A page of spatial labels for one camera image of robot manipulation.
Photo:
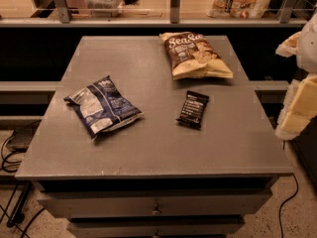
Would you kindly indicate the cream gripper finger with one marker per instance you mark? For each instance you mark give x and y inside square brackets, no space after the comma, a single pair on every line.
[289,47]
[299,108]

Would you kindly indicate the black rxbar chocolate bar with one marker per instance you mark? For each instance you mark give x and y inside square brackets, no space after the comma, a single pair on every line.
[193,109]

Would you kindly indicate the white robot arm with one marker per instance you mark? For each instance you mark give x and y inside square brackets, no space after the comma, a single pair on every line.
[306,56]

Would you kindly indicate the colourful snack bag on shelf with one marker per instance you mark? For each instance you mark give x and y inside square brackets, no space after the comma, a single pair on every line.
[241,9]

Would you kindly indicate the brown sea salt chip bag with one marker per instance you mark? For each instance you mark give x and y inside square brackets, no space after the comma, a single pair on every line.
[191,56]

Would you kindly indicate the grey drawer cabinet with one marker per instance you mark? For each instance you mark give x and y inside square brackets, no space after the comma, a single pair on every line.
[155,178]

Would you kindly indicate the clear plastic container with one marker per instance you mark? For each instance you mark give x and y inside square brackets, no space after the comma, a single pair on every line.
[105,0]

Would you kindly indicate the blue chip bag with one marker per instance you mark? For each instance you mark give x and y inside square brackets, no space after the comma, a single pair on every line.
[101,107]

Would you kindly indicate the metal shelf rail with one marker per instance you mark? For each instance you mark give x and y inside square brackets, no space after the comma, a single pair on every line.
[148,14]

